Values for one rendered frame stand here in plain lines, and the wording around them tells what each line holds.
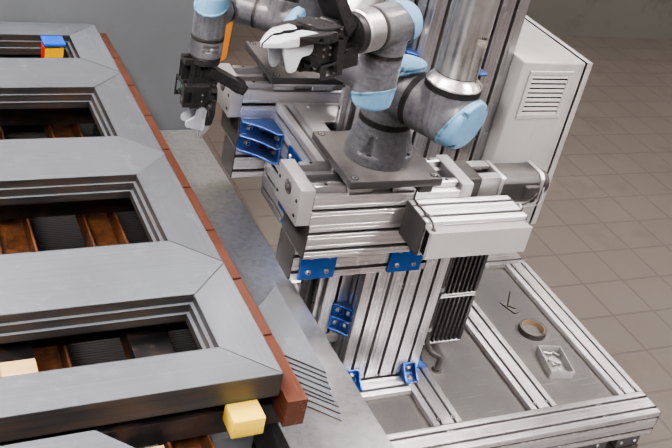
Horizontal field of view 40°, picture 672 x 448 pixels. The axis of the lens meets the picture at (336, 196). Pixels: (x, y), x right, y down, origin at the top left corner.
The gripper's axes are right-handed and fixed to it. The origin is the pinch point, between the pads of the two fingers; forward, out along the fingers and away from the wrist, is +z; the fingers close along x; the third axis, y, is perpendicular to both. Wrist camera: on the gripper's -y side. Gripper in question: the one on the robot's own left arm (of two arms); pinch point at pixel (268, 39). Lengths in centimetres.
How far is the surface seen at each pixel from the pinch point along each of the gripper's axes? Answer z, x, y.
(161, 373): 13, 8, 58
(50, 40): -46, 127, 40
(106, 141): -27, 77, 49
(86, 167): -16, 69, 50
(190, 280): -8, 25, 56
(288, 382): -7, -3, 64
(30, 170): -5, 74, 49
